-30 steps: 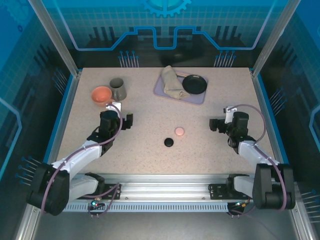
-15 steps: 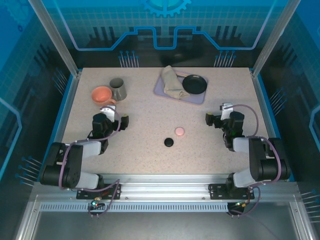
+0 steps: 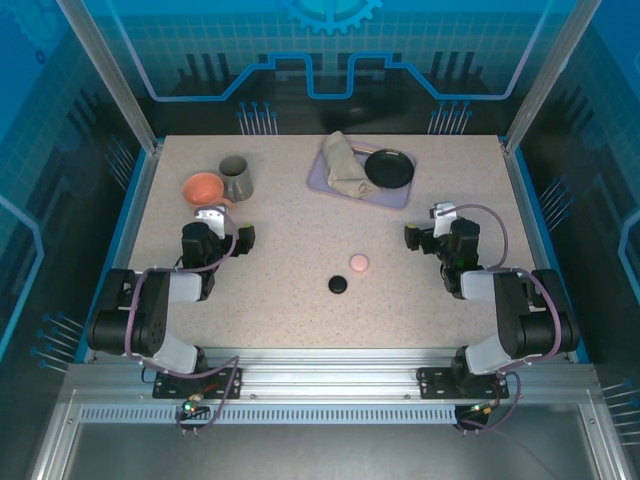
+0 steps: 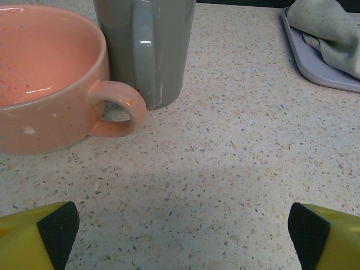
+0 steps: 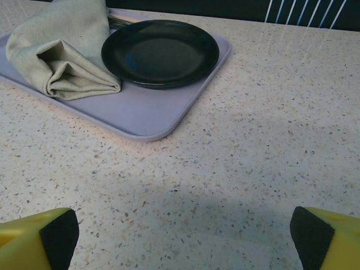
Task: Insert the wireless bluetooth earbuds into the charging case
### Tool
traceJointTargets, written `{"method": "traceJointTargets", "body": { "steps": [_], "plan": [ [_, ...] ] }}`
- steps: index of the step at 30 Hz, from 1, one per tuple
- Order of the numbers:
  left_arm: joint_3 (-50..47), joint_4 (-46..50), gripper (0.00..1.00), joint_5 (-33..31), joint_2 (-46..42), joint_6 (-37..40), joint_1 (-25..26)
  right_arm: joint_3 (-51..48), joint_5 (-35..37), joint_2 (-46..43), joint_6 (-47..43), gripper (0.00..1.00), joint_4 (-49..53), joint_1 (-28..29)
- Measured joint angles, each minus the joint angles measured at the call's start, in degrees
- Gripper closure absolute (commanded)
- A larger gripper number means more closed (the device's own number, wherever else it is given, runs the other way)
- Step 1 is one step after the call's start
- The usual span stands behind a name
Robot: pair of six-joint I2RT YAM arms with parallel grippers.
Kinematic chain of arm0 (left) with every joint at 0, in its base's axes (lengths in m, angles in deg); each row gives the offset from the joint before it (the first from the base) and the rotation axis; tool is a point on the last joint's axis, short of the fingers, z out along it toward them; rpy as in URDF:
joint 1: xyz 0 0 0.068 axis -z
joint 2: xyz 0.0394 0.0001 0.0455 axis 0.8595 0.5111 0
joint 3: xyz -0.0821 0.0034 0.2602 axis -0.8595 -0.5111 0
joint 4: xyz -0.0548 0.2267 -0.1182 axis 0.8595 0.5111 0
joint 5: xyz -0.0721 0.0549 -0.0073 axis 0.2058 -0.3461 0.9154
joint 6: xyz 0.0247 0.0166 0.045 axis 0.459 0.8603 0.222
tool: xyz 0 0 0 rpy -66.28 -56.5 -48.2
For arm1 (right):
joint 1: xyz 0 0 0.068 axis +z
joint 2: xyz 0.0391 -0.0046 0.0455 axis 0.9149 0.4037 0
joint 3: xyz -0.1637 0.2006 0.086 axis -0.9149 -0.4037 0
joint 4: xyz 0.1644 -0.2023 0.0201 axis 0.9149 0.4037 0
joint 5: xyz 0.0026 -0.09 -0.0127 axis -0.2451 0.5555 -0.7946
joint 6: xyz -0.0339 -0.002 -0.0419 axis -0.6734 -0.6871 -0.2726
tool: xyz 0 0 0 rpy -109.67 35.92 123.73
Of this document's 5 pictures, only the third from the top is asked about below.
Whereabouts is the orange ceramic cup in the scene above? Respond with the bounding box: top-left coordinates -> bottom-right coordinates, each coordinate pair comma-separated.
181,172 -> 235,214

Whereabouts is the black round plate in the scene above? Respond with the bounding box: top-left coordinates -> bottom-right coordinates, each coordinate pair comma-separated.
363,148 -> 416,190

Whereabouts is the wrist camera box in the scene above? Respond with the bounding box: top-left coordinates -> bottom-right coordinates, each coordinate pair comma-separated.
430,201 -> 459,239
193,207 -> 226,240

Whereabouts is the blue table side rail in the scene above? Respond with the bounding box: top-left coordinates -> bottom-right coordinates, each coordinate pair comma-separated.
509,149 -> 594,364
82,149 -> 151,364

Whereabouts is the grey ceramic mug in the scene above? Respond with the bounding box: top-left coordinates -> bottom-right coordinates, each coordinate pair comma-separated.
218,155 -> 255,203

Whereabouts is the beige folded cloth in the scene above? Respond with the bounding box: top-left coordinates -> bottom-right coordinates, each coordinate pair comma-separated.
320,130 -> 382,200

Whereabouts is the aluminium mounting rail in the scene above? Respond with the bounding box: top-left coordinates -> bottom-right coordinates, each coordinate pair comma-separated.
67,346 -> 599,401

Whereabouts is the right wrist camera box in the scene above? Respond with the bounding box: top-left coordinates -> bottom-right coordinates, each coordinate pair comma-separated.
430,201 -> 459,239

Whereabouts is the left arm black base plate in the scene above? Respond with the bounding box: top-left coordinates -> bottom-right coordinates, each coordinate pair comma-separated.
152,367 -> 245,400

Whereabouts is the lavender plastic tray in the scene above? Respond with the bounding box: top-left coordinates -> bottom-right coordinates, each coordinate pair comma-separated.
305,141 -> 418,210

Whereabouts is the slotted grey cable duct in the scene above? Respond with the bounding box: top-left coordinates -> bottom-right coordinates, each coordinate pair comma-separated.
79,405 -> 459,425

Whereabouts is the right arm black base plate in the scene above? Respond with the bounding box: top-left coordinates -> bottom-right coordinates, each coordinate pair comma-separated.
417,366 -> 510,400

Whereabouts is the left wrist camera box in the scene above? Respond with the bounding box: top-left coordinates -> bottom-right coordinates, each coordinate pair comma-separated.
193,207 -> 226,240

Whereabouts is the aluminium frame post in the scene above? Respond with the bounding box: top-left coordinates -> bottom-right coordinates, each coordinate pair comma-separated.
53,0 -> 164,156
502,0 -> 604,154

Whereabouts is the small connector with LED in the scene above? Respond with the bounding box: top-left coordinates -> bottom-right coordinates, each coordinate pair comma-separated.
467,399 -> 501,420
178,397 -> 211,420

